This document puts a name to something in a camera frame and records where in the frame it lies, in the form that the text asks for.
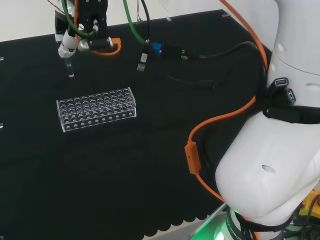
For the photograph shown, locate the thick black cable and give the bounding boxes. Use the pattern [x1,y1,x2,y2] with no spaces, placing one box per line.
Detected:
[199,41,268,83]

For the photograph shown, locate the long orange cable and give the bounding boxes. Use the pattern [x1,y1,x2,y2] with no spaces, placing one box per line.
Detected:
[184,0,269,240]

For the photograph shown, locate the green cable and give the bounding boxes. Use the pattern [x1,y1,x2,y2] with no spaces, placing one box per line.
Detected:
[122,0,146,44]
[61,0,95,37]

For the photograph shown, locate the clear glass test tube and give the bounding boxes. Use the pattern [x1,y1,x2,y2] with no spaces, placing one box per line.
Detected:
[63,55,76,79]

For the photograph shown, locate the black arm strap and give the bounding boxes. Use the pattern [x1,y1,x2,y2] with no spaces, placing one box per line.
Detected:
[261,99,320,125]

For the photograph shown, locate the thin red wire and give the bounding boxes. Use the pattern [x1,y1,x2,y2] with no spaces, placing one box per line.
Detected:
[47,0,65,12]

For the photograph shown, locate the black bench cloth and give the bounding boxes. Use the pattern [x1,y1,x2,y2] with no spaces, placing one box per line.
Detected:
[0,9,274,240]

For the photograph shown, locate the black cable with USB plug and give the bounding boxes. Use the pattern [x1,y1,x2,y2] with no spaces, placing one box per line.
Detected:
[136,0,152,74]

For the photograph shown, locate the yellow stop button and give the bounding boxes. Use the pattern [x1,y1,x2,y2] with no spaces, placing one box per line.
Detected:
[298,189,320,216]

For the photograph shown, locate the blue connector block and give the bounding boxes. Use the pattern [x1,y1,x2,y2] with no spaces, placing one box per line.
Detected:
[150,42,164,55]

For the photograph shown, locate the black adapter box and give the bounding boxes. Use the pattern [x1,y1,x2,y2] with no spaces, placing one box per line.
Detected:
[161,43,201,61]

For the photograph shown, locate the black USB hub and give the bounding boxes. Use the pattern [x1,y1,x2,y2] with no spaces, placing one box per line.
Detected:
[267,77,298,104]

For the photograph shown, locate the clear plastic test tube rack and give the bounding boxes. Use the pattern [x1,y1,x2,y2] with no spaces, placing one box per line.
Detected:
[56,86,138,134]

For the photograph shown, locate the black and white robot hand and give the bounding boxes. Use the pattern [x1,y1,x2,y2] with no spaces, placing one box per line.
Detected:
[54,0,114,59]

